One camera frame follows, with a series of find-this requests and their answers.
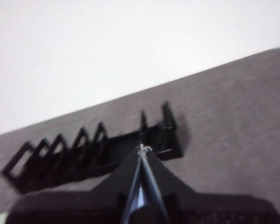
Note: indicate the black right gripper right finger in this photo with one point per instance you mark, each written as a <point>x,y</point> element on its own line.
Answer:
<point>212,210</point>

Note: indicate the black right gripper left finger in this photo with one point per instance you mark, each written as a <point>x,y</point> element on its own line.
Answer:
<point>84,207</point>

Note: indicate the black plastic plate rack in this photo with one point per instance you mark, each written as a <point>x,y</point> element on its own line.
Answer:
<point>60,168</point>

